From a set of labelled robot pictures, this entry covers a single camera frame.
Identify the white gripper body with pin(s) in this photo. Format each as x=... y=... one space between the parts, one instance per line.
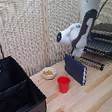
x=77 y=52

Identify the white bowl with yellow food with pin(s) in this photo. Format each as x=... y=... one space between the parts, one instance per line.
x=48 y=73

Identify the toaster oven door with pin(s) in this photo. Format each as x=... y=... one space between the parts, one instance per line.
x=91 y=62

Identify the dark blue book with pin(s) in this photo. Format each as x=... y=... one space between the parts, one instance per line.
x=75 y=69

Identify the red plastic cup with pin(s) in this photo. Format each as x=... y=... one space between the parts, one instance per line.
x=64 y=84

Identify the black fabric storage box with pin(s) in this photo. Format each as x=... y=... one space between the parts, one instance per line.
x=13 y=91

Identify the wooden screen post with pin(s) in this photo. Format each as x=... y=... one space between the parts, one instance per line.
x=46 y=33

